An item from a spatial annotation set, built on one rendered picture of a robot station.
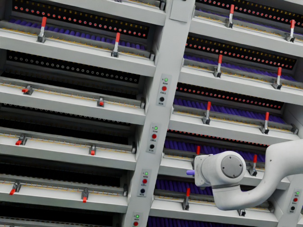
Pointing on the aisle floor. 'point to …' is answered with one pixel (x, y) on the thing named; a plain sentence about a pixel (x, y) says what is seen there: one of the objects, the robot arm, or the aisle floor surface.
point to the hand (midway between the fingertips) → (198, 172)
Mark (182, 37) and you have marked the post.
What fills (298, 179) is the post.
